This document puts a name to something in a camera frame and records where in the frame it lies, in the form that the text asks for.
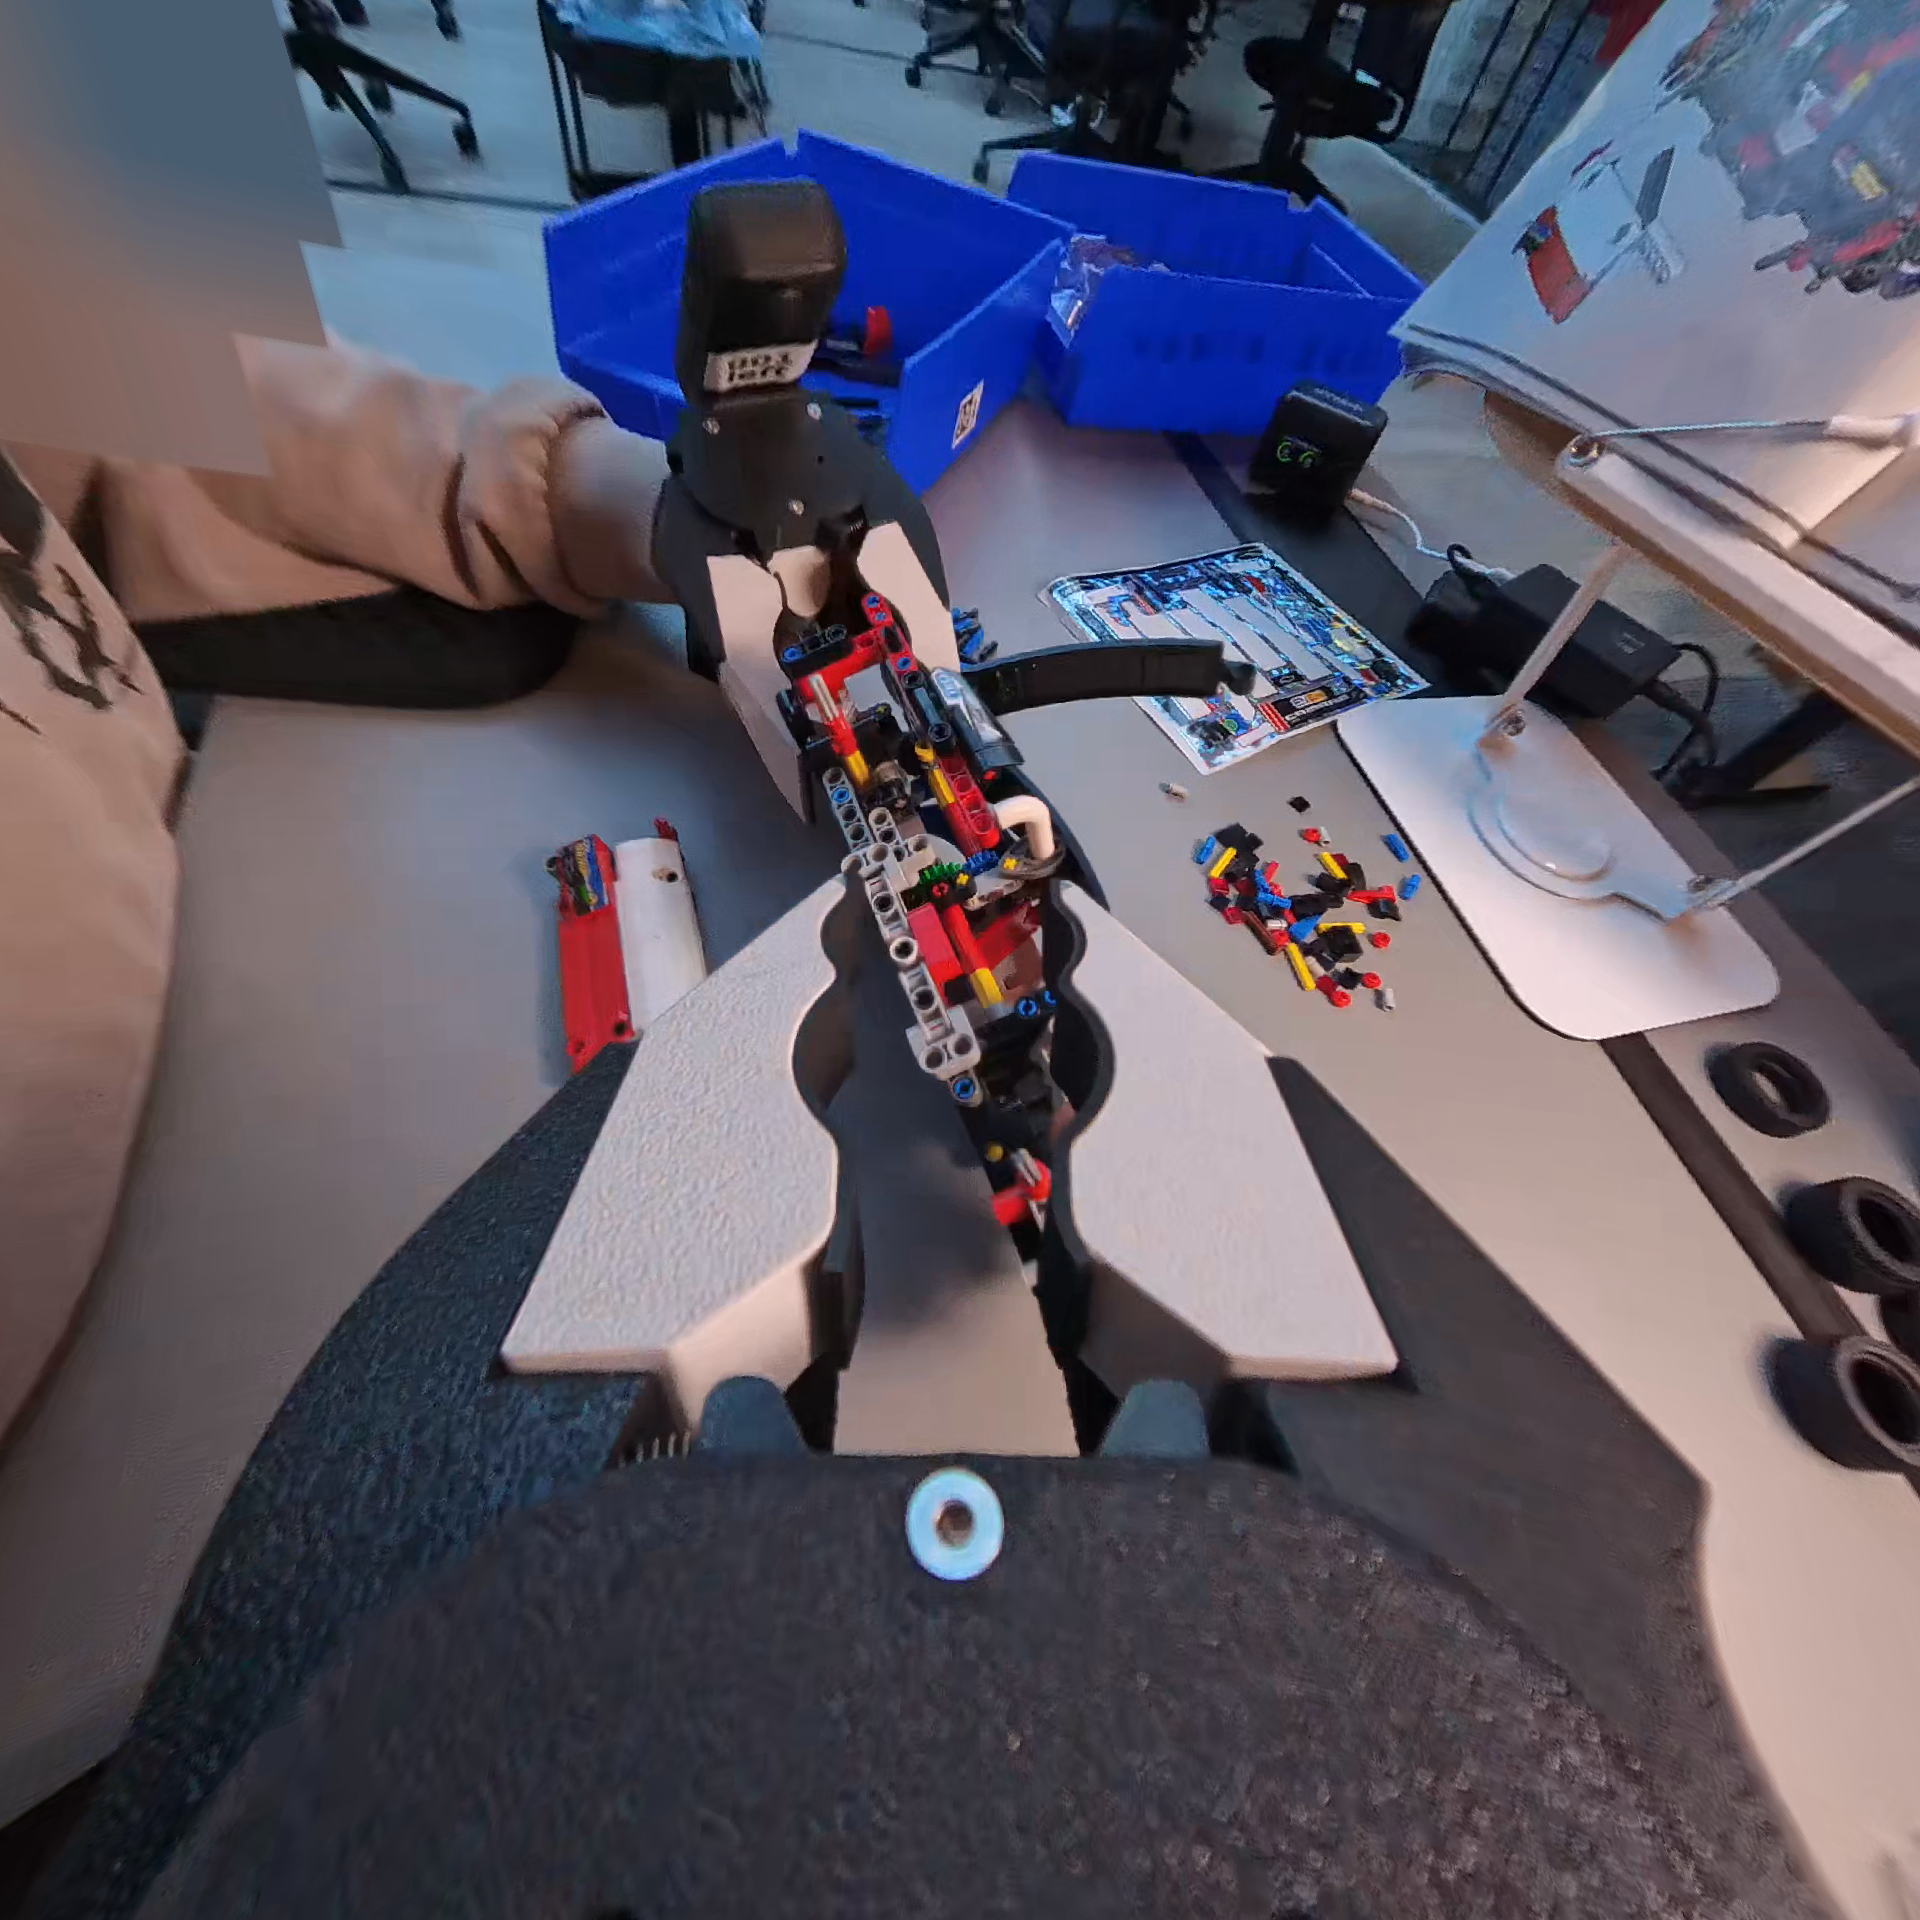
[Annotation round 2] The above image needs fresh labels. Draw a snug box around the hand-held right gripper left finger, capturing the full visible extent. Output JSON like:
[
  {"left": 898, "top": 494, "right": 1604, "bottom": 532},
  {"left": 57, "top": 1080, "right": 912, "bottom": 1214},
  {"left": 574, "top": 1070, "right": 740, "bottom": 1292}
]
[{"left": 501, "top": 875, "right": 869, "bottom": 1448}]

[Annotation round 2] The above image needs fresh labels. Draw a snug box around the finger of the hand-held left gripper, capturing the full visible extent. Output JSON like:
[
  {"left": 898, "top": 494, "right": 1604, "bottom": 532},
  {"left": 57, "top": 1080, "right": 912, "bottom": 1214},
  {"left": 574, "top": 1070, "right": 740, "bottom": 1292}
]
[
  {"left": 841, "top": 514, "right": 956, "bottom": 674},
  {"left": 703, "top": 550, "right": 823, "bottom": 824}
]

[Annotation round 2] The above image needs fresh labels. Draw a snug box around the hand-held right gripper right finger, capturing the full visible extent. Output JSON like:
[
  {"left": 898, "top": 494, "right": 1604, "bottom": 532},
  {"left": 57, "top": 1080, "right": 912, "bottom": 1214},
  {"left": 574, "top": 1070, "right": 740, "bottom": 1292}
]
[{"left": 1049, "top": 877, "right": 1402, "bottom": 1448}]

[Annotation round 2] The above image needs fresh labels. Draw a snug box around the red lego slope piece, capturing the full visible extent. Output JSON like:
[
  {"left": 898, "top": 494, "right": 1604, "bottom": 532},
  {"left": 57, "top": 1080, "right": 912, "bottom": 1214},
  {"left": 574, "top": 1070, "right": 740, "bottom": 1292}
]
[{"left": 548, "top": 831, "right": 642, "bottom": 1078}]

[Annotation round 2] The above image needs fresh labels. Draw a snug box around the lego race car model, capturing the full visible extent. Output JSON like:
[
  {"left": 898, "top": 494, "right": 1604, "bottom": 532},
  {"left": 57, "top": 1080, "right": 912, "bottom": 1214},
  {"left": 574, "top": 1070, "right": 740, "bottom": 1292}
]
[{"left": 771, "top": 588, "right": 1261, "bottom": 1276}]

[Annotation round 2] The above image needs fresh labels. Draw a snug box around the lego instruction booklet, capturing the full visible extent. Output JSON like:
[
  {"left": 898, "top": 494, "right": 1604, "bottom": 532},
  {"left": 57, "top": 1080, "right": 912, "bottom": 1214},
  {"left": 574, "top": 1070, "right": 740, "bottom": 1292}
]
[{"left": 1394, "top": 0, "right": 1920, "bottom": 519}]

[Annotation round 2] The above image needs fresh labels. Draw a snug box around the pile of small lego pieces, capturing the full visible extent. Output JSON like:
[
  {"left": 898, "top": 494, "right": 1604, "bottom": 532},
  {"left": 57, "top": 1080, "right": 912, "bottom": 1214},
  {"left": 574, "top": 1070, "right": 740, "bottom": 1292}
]
[{"left": 1192, "top": 817, "right": 1420, "bottom": 1016}]

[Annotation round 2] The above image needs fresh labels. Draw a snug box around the blue parts sorting bin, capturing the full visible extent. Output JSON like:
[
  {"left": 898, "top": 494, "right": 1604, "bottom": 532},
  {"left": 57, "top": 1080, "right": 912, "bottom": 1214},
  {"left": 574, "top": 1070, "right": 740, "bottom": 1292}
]
[
  {"left": 541, "top": 127, "right": 1079, "bottom": 495},
  {"left": 1008, "top": 149, "right": 1424, "bottom": 440}
]

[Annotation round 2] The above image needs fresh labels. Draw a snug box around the holographic sticker sheet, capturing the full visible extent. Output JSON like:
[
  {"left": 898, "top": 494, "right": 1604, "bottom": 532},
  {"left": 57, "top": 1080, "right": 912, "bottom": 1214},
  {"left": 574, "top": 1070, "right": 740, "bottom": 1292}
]
[{"left": 1041, "top": 543, "right": 1432, "bottom": 778}]

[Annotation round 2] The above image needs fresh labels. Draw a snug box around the black charger block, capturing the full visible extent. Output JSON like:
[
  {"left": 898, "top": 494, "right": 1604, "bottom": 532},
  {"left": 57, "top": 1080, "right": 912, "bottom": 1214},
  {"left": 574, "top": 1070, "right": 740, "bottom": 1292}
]
[{"left": 1250, "top": 382, "right": 1389, "bottom": 530}]

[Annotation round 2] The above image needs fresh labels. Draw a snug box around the white book stand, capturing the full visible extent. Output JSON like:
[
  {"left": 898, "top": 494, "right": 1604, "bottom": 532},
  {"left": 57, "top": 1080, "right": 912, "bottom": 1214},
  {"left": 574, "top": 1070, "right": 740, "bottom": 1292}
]
[{"left": 1335, "top": 382, "right": 1920, "bottom": 1046}]

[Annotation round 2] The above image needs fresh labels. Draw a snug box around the black office chair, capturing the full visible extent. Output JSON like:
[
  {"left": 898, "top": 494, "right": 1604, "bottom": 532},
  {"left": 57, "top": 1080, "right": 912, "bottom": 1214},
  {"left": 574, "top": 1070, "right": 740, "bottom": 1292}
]
[
  {"left": 909, "top": 0, "right": 1203, "bottom": 181},
  {"left": 285, "top": 0, "right": 483, "bottom": 193},
  {"left": 1246, "top": 0, "right": 1450, "bottom": 202}
]

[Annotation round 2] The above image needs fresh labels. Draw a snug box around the black power adapter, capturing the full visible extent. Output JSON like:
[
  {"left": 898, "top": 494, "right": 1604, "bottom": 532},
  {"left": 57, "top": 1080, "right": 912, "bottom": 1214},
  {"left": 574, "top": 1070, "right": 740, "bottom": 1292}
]
[{"left": 1417, "top": 560, "right": 1681, "bottom": 726}]

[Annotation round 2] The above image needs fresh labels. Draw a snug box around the black wire cart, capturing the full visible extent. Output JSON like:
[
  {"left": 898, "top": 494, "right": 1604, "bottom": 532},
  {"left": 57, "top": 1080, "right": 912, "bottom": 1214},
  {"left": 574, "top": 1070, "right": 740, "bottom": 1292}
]
[{"left": 535, "top": 0, "right": 774, "bottom": 202}]

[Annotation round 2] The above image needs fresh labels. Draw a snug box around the white charging cable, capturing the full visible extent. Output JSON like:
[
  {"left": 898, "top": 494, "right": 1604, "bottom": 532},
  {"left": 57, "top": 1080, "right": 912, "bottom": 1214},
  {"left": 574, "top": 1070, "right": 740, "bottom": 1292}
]
[{"left": 1350, "top": 487, "right": 1480, "bottom": 580}]

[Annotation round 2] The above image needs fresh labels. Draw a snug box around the black power cable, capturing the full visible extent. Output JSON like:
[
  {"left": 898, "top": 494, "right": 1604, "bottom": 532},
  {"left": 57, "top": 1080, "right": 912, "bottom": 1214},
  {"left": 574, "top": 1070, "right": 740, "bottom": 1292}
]
[{"left": 1647, "top": 642, "right": 1726, "bottom": 784}]

